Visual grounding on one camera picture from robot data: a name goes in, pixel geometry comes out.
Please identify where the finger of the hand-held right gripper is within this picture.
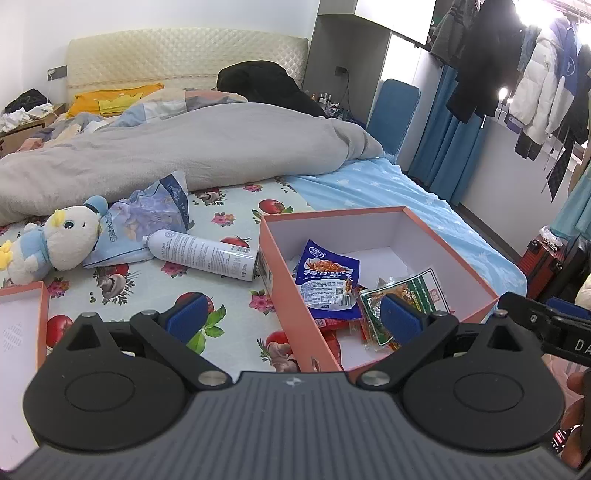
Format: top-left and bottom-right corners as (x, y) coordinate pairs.
(499, 292), (591, 343)

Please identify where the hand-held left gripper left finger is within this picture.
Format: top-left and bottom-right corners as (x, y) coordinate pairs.
(48, 293), (232, 391)

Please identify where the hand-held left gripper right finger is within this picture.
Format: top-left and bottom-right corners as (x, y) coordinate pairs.
(360, 293), (541, 391)

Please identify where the clear green-trimmed snack packet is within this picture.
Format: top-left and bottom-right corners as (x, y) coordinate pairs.
(359, 268), (438, 348)

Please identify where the red crinkled snack packet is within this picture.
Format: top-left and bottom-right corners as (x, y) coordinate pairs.
(316, 318), (370, 370)

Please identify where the blue snack packet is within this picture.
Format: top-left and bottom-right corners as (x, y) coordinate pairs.
(294, 239), (363, 322)

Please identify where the pink cardboard box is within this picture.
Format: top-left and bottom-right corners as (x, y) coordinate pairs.
(259, 206), (500, 374)

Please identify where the person's right hand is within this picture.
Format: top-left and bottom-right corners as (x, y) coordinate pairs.
(561, 369), (591, 472)

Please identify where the red suitcase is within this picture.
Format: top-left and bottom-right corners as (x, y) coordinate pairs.
(516, 235), (561, 301)

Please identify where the floral plastic sheet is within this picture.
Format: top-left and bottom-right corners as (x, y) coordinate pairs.
(0, 178), (319, 374)

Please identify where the white spray can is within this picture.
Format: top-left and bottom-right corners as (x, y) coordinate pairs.
(146, 229), (258, 282)

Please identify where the black suitcase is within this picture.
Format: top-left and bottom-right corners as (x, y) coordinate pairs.
(551, 237), (591, 301)

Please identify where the lavender plastic bag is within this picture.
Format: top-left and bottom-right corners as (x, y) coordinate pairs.
(83, 171), (195, 269)

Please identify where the teal cloth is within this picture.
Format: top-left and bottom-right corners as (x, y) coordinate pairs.
(549, 178), (591, 243)

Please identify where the light blue bedsheet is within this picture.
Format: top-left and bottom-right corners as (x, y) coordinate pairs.
(286, 157), (528, 305)

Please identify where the white blue plush toy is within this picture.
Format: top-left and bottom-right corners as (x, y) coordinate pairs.
(0, 195), (110, 286)

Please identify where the pink cardboard box lid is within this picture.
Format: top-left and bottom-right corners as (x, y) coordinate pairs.
(0, 281), (51, 460)

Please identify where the grey blanket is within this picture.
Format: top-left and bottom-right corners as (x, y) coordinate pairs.
(0, 102), (385, 227)

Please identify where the blue curtain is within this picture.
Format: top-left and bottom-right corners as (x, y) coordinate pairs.
(409, 65), (488, 206)

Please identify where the blue chair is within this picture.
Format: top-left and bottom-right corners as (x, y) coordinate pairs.
(367, 78), (422, 158)

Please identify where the patchwork quilt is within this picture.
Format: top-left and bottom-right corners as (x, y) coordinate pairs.
(28, 88), (250, 151)

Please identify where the group of small bottles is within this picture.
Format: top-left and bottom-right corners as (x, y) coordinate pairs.
(310, 91), (345, 118)

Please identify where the yellow pillow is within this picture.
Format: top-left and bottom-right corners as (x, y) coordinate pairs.
(68, 83), (166, 117)

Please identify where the black garment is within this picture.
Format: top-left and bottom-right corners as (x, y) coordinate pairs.
(216, 60), (329, 118)

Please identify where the wooden bedside table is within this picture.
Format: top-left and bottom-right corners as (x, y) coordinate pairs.
(0, 104), (68, 160)

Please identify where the blue white hanging jacket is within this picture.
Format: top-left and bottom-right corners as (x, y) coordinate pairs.
(549, 16), (591, 144)

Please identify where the beige quilted headboard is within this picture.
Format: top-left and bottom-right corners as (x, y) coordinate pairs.
(67, 28), (309, 109)

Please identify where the black hanging jacket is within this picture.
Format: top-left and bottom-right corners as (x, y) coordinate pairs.
(445, 0), (527, 123)

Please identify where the pile of clothes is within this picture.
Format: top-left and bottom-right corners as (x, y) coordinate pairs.
(0, 89), (56, 132)

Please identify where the grey hanging garment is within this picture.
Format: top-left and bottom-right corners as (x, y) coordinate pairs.
(429, 0), (467, 68)

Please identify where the white wall cabinet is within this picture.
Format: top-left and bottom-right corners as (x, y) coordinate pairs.
(353, 0), (437, 47)

